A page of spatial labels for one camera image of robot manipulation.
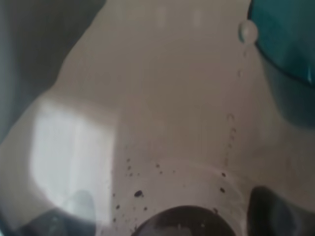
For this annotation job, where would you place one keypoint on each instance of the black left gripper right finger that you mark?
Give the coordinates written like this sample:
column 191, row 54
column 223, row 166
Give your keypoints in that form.
column 271, row 215

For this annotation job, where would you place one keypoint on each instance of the teal translucent cup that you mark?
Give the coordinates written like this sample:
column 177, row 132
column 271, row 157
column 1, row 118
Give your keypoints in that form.
column 287, row 36

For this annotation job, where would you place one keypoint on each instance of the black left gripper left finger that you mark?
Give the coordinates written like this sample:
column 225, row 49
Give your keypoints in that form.
column 76, row 217

